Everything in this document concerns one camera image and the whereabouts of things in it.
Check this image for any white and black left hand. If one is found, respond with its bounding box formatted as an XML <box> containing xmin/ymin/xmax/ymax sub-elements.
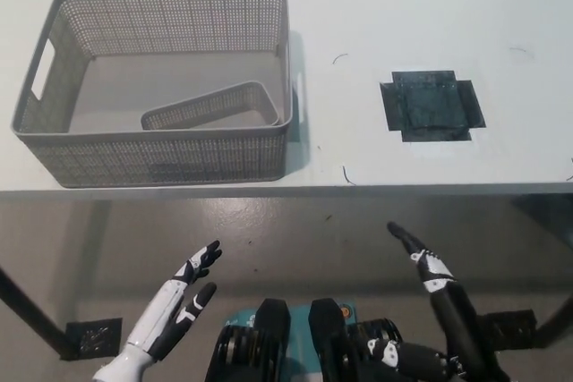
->
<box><xmin>127</xmin><ymin>239</ymin><xmax>224</xmax><ymax>363</ymax></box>

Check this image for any black and white right hand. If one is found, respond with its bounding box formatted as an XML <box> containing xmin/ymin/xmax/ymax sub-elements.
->
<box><xmin>366</xmin><ymin>220</ymin><xmax>499</xmax><ymax>379</ymax></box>

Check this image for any small grey perforated basket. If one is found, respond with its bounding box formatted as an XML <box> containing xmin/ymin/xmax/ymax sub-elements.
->
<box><xmin>140</xmin><ymin>81</ymin><xmax>283</xmax><ymax>132</ymax></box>

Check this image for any black tape patch on table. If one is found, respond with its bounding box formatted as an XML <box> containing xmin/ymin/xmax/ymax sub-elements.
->
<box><xmin>380</xmin><ymin>70</ymin><xmax>487</xmax><ymax>143</ymax></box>

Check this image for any large grey perforated basket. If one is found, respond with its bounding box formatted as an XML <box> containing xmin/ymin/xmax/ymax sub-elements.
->
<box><xmin>12</xmin><ymin>0</ymin><xmax>308</xmax><ymax>189</ymax></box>

